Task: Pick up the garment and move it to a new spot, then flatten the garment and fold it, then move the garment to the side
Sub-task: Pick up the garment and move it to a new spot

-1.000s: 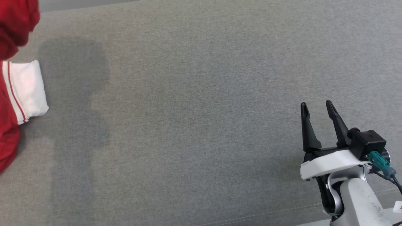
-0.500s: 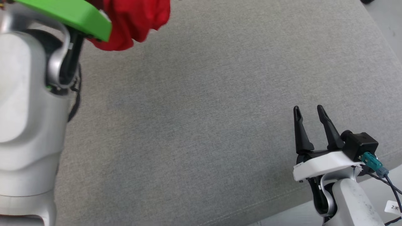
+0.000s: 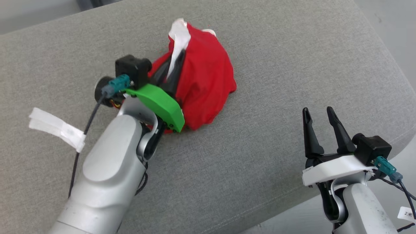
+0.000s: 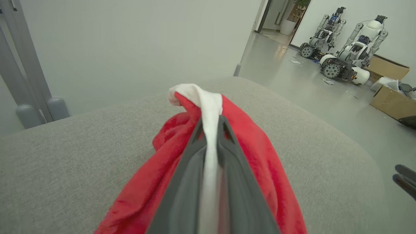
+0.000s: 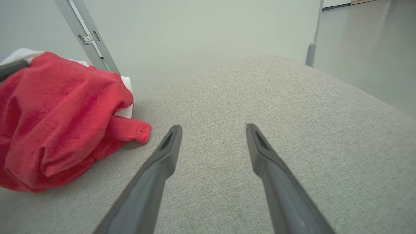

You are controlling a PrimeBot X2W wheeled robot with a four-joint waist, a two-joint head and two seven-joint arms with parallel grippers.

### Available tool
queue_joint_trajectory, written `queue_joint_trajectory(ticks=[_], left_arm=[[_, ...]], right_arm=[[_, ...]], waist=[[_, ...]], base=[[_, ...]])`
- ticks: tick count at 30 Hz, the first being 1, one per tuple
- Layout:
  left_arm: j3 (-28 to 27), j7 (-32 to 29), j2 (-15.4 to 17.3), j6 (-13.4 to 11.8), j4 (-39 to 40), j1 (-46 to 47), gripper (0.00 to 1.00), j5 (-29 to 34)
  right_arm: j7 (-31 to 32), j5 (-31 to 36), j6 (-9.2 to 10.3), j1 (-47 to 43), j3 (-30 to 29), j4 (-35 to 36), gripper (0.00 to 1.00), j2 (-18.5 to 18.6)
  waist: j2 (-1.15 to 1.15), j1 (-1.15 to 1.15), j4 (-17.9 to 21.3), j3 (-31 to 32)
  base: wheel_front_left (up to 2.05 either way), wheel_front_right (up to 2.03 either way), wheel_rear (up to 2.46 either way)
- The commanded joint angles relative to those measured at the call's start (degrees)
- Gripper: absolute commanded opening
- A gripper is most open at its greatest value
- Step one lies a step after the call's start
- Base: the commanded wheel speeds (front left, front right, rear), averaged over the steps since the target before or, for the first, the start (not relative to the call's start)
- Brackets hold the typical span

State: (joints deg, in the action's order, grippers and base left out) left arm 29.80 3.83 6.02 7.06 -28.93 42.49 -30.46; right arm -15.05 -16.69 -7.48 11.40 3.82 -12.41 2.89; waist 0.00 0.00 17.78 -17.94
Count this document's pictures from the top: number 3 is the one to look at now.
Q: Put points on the white tape label strip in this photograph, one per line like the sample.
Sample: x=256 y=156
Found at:
x=55 y=126

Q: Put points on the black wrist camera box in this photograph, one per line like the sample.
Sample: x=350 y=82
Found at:
x=131 y=70
x=372 y=148

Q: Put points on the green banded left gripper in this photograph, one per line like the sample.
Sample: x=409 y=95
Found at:
x=159 y=104

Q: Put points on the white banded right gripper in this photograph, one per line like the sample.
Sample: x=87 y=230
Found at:
x=334 y=167

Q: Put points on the small white paper tag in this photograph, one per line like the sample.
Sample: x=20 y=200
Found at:
x=407 y=214

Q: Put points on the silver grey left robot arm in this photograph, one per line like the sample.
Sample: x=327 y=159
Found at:
x=107 y=169

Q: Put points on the red shorts with white trim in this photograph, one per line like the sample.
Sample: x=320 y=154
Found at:
x=208 y=74

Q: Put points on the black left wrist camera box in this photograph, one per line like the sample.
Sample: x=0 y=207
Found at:
x=131 y=70

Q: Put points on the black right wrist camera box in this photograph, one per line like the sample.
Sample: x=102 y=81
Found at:
x=372 y=148

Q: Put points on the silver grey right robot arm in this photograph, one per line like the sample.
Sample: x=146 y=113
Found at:
x=360 y=208

